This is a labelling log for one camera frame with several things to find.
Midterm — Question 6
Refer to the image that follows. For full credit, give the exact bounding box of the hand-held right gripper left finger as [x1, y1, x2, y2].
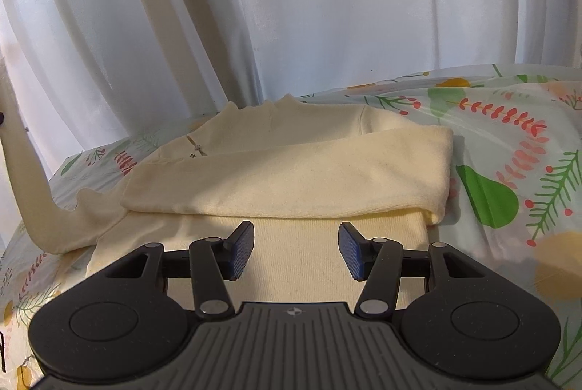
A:
[105, 220, 256, 319]

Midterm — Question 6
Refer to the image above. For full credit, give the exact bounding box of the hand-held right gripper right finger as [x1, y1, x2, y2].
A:
[338, 222, 474, 318]

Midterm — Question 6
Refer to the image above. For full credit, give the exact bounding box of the cream knit sweater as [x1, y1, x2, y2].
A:
[0, 49, 455, 311]

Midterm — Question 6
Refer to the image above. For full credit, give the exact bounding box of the leaf and fruit printed bedsheet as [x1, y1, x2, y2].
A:
[0, 64, 582, 390]

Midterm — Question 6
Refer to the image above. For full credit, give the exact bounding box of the cream curtain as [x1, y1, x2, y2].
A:
[82, 0, 261, 120]

